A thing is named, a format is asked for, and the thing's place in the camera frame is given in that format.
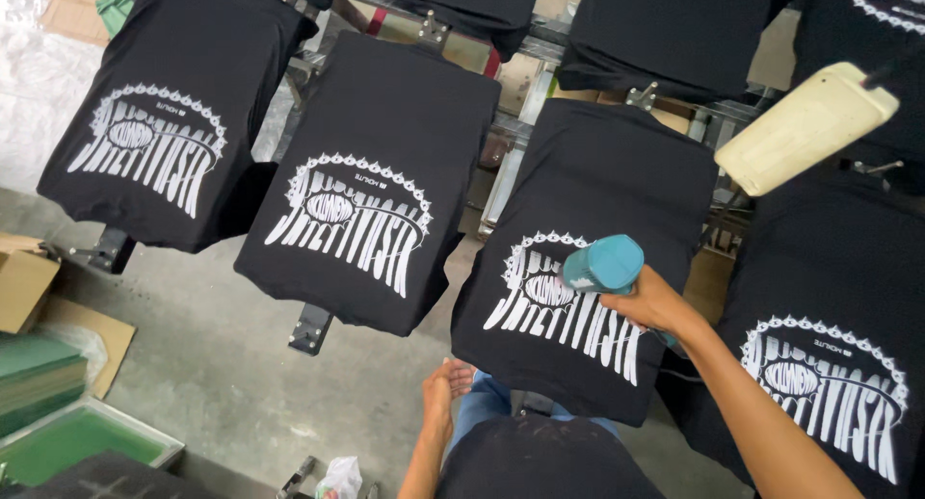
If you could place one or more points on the brown cardboard pieces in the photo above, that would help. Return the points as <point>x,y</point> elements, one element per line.
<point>69,11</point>

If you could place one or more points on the black printed t-shirt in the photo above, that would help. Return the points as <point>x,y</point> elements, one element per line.
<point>614,174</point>
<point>831,268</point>
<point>181,44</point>
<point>853,51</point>
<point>390,109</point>

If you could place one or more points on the green cloth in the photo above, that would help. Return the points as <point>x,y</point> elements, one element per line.
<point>115,4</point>

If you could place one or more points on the white plastic bag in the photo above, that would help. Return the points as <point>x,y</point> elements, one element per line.
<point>341,479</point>

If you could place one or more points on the person's right fingers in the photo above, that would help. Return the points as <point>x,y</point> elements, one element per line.
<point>621,302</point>

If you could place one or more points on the person's left hand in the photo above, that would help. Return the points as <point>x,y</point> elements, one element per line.
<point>439,401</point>

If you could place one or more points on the person's left fingers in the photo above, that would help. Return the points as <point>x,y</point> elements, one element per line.
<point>459,376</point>

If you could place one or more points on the metal printing press frame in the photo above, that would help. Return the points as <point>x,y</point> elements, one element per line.
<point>527,101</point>

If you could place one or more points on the stack of green screen frames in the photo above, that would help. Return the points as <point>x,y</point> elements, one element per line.
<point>40,383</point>

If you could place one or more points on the teal heat gun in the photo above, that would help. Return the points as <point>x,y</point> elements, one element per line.
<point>603,264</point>

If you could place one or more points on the metal bracket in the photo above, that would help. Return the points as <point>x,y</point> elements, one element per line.
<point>296,479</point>

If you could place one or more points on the person's blue jeans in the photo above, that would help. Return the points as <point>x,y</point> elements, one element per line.
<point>480,405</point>

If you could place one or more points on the green mesh screen frame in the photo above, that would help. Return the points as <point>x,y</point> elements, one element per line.
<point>79,441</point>

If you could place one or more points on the flat brown cardboard sheet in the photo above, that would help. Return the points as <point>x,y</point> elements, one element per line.
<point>94,340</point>

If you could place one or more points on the plain black t-shirt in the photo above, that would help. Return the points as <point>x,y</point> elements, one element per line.
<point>462,0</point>
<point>665,29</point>

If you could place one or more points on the person's black shirt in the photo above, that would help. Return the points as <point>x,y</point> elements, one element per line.
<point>542,463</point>

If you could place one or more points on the brown cardboard box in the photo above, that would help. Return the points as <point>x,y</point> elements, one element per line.
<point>22,286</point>

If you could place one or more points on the person's right hand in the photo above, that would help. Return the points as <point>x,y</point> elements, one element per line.
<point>661,304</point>

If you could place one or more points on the white plastic sheet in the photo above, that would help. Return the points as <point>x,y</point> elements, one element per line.
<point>36,94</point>

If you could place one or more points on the dark mesh screen frame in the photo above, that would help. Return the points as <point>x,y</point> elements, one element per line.
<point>115,477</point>

